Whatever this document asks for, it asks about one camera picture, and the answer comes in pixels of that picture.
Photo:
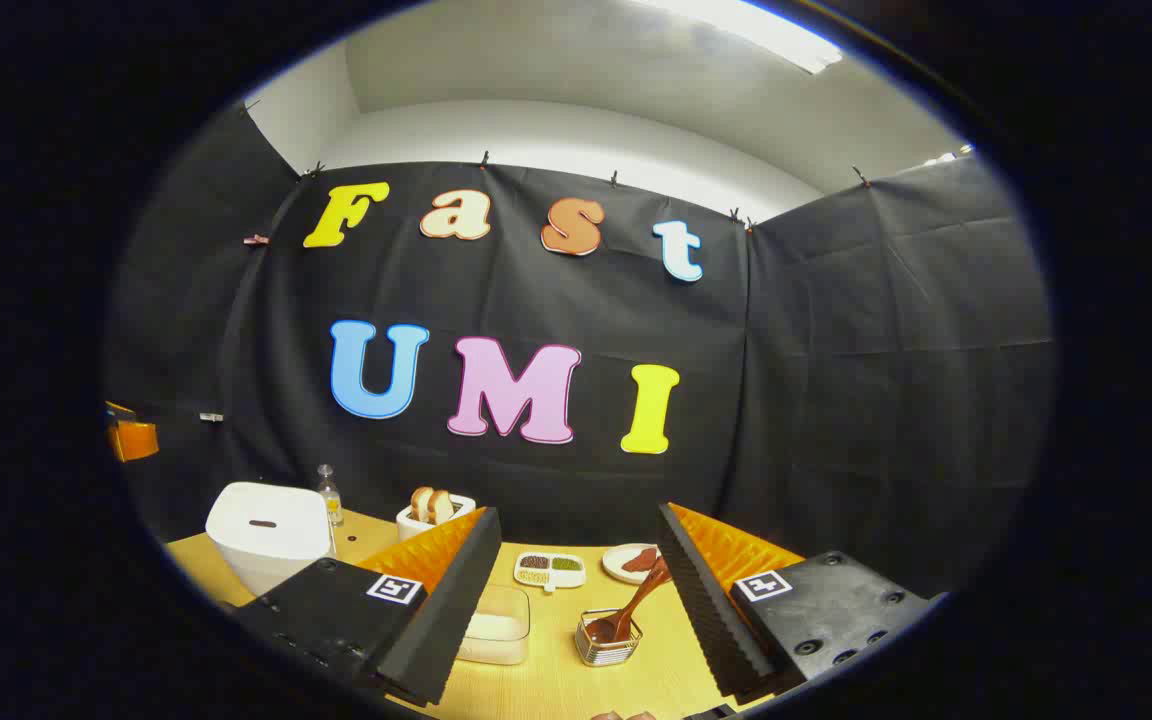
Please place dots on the brown wooden spoon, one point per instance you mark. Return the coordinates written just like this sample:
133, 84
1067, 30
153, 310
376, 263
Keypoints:
636, 600

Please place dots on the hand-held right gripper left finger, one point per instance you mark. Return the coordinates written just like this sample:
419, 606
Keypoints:
456, 600

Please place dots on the white toaster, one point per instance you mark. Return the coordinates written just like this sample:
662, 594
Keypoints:
408, 525

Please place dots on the clear glass container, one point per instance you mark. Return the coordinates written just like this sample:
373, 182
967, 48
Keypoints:
501, 650

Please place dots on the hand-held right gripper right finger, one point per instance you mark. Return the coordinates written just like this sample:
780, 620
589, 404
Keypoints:
706, 610

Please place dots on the white divided dish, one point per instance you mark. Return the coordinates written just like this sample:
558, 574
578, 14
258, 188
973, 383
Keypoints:
550, 578

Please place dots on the pile of pale soybeans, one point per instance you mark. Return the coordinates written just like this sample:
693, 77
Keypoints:
533, 577

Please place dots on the small glass bottle yellow label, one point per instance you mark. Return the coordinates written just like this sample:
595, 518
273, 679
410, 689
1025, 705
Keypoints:
330, 498

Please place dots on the red meat piece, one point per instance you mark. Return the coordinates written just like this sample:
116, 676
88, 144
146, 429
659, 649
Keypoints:
640, 560

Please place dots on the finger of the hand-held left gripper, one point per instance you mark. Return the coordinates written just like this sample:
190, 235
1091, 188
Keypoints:
134, 438

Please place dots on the white rice cooker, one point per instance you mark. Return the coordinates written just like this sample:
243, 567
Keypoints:
266, 545

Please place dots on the white round plate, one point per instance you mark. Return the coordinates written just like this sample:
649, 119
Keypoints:
616, 568

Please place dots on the white rice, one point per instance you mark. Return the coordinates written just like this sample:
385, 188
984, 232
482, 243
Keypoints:
496, 628

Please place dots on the pile of dark beans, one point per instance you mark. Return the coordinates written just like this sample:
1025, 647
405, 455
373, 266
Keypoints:
534, 562

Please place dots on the toast bread slice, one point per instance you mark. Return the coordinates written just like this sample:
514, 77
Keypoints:
442, 507
420, 503

